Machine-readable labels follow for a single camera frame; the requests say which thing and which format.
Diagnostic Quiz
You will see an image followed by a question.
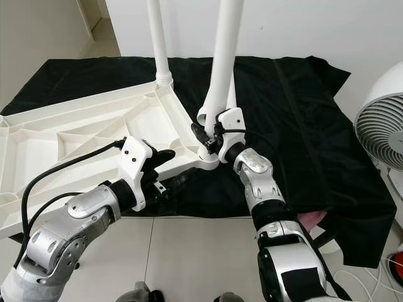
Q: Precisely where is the black tablecloth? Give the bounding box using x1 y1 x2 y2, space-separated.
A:
0 55 397 270

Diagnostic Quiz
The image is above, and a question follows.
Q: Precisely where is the white plastic children table top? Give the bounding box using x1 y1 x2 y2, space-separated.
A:
0 81 221 238

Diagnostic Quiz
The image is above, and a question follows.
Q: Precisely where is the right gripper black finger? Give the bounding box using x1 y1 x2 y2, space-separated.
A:
190 121 215 152

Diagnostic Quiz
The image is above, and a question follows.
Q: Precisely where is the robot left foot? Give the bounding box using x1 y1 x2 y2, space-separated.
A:
116 281 161 302

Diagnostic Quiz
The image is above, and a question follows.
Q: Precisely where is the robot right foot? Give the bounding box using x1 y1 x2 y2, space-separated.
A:
214 293 246 302

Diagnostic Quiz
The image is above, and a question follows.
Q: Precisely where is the red object on floor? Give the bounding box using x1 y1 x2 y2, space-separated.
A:
392 252 403 281

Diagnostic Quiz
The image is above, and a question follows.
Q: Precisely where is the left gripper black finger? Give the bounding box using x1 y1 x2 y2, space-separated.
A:
161 169 194 193
149 148 178 168

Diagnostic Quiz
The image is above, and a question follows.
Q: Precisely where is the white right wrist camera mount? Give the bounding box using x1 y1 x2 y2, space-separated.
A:
217 107 247 161

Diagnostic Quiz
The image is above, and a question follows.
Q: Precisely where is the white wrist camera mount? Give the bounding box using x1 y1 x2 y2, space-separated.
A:
118 135 155 211
217 107 247 161

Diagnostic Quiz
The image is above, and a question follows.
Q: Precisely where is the white floor cable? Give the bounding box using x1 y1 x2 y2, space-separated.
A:
331 252 397 287

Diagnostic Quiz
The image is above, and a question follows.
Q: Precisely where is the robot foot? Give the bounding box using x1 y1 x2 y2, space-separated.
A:
214 293 246 302
116 281 161 302

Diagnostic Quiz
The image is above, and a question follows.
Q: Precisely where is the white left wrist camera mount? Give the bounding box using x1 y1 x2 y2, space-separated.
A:
118 135 155 211

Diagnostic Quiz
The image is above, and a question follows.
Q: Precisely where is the white round fan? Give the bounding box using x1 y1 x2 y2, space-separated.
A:
353 93 403 174

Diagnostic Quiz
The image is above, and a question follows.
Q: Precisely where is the pink cushion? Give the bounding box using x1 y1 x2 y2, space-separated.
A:
296 211 328 230

